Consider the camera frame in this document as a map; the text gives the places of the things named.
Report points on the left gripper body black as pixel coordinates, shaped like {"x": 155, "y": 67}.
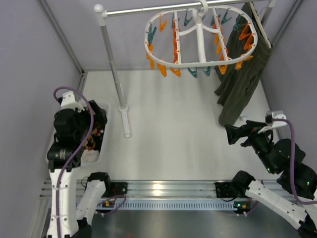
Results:
{"x": 98, "y": 116}

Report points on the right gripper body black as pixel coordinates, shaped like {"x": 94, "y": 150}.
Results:
{"x": 246, "y": 132}

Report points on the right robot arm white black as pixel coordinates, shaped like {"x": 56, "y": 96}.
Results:
{"x": 285, "y": 159}

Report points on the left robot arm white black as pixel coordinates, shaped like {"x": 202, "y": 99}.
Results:
{"x": 70, "y": 219}

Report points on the pile of socks in basket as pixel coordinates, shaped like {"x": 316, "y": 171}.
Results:
{"x": 93, "y": 145}

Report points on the white oval clip hanger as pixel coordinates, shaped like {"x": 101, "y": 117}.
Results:
{"x": 205, "y": 19}

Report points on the white clothes hanger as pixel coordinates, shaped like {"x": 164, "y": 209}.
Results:
{"x": 260, "y": 26}

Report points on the white laundry basket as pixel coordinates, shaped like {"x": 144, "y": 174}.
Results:
{"x": 71, "y": 126}

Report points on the olive green hanging garment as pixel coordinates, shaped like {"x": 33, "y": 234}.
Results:
{"x": 238, "y": 85}

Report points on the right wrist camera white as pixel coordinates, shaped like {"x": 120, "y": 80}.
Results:
{"x": 273, "y": 120}

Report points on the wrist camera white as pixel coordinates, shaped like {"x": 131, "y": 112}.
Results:
{"x": 273, "y": 120}
{"x": 69, "y": 102}

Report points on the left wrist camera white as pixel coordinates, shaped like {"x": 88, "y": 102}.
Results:
{"x": 69, "y": 102}

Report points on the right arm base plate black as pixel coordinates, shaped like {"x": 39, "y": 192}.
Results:
{"x": 223, "y": 189}

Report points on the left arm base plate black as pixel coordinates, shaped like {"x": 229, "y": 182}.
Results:
{"x": 118, "y": 188}

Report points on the aluminium mounting rail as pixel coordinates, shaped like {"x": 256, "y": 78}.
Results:
{"x": 168, "y": 189}

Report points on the slotted cable duct grey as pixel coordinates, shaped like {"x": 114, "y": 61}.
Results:
{"x": 173, "y": 205}

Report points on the clothes rack metal frame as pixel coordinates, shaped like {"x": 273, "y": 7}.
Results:
{"x": 184, "y": 12}

